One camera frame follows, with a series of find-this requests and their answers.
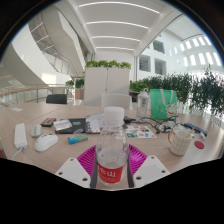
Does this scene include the small red-black case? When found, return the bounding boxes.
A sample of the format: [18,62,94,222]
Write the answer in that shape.
[40,117,57,128]

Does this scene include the clear red-labelled water bottle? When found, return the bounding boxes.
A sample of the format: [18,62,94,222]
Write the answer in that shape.
[95,106,130,187]

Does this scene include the clear plastic jug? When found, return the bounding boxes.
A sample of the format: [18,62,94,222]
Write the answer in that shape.
[136,88,151,120]

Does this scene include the black folder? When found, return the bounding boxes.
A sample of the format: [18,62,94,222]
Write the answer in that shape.
[54,117,101,135]

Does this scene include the white grid-pattern mug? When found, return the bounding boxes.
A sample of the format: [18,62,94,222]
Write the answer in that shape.
[167,129,194,157]

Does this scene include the white computer mouse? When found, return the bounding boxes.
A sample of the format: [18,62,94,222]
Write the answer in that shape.
[33,133,59,153]

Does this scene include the blue-green tube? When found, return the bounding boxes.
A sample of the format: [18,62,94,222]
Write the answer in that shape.
[67,133,90,145]

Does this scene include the brown clipboard with paper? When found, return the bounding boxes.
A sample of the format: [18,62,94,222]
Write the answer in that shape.
[85,112,105,134]

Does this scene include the small grey computer mouse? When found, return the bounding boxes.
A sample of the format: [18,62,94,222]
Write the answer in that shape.
[30,123,44,138]

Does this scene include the small potted plants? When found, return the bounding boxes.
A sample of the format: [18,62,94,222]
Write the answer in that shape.
[64,78,85,89]

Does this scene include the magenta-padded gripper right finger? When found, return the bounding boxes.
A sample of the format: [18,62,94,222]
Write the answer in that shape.
[126,143,172,189]

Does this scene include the green plants atop cabinet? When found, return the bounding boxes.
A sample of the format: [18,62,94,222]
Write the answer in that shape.
[84,59,132,70]

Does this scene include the white card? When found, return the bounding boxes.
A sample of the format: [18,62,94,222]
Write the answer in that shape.
[53,119,73,131]

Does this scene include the black power adapter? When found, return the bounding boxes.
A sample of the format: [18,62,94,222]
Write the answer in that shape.
[123,115,136,124]

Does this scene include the black chair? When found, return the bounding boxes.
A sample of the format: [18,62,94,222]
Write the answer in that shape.
[45,93,69,105]

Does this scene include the black tangled cables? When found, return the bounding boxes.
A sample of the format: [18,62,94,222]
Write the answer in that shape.
[133,114,183,134]

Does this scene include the white chair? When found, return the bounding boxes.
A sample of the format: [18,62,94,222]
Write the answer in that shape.
[100,93,133,110]

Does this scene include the colourful sticker sheet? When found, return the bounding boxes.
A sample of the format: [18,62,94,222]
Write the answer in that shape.
[124,124,157,139]

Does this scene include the green tote bag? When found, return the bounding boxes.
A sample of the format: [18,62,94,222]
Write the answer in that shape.
[149,88,178,121]

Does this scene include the green plant hedge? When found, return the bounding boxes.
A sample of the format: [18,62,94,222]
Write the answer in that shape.
[129,68,224,118]

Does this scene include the glass railing with wooden handrail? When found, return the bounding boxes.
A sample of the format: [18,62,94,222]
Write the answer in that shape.
[0,85,69,108]

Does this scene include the white cabinet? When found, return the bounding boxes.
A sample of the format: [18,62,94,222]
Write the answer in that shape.
[83,66,132,108]

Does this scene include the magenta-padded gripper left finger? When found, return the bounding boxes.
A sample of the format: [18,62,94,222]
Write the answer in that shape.
[54,143,99,189]

